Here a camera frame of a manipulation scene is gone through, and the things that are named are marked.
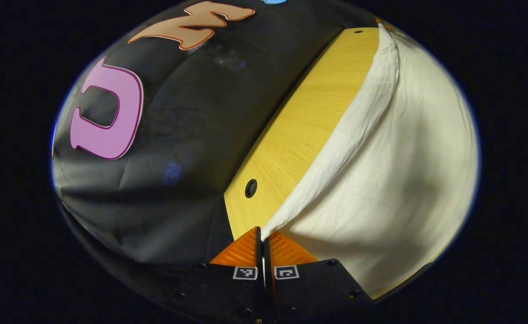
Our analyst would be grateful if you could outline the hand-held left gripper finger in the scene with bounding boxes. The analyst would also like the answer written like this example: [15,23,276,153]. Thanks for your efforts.
[263,232,372,322]
[154,226,264,324]

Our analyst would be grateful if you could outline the black backdrop cloth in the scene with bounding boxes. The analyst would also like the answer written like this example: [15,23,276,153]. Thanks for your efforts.
[50,0,381,270]

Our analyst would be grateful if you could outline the white jeans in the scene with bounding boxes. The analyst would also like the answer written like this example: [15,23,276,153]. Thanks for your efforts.
[261,23,479,300]

